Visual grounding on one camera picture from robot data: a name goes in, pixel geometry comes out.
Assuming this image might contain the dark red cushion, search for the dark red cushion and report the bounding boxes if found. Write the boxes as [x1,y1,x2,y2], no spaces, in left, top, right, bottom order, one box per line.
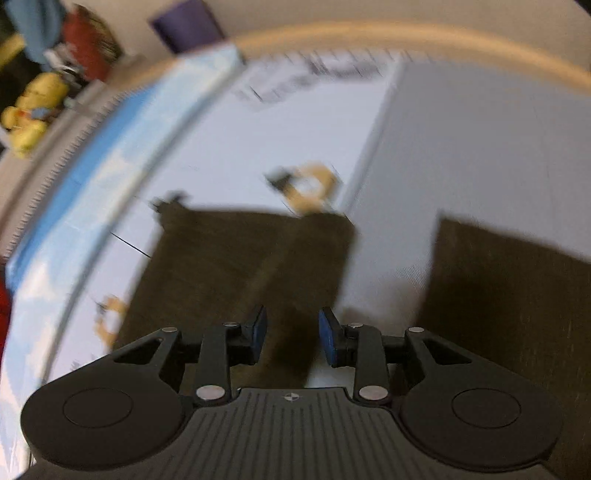
[62,4,123,83]

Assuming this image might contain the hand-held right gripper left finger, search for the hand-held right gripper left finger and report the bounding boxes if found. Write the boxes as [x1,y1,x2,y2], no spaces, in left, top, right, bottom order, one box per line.
[111,305,269,408]

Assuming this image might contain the purple board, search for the purple board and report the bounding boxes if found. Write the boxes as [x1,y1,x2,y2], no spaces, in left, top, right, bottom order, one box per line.
[150,0,227,54]

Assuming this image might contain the blue white patterned blanket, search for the blue white patterned blanket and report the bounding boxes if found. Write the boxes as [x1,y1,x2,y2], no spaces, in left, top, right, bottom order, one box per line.
[0,45,245,476]

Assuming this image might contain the brown corduroy pants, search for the brown corduroy pants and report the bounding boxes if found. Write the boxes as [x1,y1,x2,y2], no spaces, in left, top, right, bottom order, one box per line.
[113,203,591,480]

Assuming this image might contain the blue curtain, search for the blue curtain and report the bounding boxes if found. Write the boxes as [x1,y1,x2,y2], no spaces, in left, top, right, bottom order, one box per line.
[9,0,64,61]

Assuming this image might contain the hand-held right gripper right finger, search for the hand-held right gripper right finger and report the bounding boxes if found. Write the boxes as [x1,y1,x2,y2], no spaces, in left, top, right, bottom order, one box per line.
[318,306,481,407]

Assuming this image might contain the printed deer bed sheet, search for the printed deer bed sheet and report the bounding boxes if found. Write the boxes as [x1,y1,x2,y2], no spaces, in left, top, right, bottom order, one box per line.
[0,48,591,393]

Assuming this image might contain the yellow bear plush toy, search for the yellow bear plush toy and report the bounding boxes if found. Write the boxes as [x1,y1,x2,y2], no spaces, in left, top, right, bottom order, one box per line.
[18,73,68,114]

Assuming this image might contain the yellow duck plush toy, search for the yellow duck plush toy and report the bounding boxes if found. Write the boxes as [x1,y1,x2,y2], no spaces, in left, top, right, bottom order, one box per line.
[0,105,51,160]

